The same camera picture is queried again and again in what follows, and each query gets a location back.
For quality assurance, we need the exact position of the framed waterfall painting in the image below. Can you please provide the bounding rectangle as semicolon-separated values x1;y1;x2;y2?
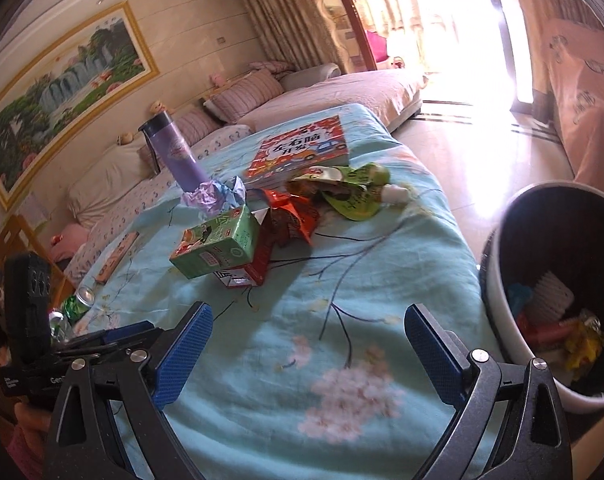
0;1;161;211

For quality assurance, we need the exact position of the wooden chair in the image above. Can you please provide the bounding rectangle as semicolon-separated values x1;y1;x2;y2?
0;212;76;301

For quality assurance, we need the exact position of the beige patterned curtain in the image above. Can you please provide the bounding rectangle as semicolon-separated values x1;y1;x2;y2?
234;0;350;68
496;0;604;103

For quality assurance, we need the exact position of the purple water bottle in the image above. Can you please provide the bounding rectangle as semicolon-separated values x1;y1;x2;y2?
138;111;209;196

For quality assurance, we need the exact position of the red snack packet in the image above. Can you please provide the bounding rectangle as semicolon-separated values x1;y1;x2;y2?
516;312;578;350

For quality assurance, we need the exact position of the cream pillow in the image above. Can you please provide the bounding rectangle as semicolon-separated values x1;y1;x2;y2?
64;147;150;226

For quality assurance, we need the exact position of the orange snack wrapper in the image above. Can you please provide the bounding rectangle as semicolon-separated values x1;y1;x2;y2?
254;189;323;249

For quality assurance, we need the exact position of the colourful children's book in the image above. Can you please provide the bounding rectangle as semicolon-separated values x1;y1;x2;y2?
243;115;350;186

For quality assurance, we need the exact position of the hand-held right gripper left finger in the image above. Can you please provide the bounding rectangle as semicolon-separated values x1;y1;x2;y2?
42;301;214;480

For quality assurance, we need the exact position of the green drink carton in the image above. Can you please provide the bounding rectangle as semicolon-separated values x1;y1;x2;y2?
169;205;261;280

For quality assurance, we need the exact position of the crumpled purple paper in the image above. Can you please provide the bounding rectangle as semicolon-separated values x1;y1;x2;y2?
181;176;247;221

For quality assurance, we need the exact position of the floral blue tablecloth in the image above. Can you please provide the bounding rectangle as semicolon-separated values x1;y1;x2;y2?
57;104;502;480

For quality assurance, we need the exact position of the checked pink pillow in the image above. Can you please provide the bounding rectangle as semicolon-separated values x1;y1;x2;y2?
247;60;295;81

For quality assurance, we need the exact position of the magenta chair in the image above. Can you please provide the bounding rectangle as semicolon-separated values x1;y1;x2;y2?
367;32;391;61

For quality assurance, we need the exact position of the large striped pillow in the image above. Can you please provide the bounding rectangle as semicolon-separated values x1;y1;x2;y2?
204;70;286;123

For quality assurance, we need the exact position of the large pink plush toy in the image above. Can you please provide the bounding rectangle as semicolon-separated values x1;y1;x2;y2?
49;223;90;261

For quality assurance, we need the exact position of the yellow snack wrapper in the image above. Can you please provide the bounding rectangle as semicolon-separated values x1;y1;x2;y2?
564;310;604;377

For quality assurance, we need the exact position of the person's left hand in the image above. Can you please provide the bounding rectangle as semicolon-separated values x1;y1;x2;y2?
13;402;54;435

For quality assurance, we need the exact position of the blue candy wrapper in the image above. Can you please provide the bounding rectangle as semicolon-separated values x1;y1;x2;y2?
506;282;537;316

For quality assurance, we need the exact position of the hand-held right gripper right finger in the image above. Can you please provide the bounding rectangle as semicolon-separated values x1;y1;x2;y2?
404;302;572;480

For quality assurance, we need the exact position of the white round trash bin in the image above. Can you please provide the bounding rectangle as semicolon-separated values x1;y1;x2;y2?
476;182;604;413

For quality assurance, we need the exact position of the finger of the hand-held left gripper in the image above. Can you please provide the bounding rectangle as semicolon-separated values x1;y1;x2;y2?
52;329;108;358
99;321;165;347

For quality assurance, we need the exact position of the heart print furniture cover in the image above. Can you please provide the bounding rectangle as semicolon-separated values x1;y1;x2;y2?
539;15;604;182

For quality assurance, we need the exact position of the white foam fruit net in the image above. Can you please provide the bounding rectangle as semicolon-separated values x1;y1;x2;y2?
526;271;576;327

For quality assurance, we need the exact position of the green spout pouch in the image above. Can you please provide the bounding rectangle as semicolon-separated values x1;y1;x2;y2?
327;162;411;222

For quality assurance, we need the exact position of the sheer balcony curtain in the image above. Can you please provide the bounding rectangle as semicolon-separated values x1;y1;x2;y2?
362;0;482;61

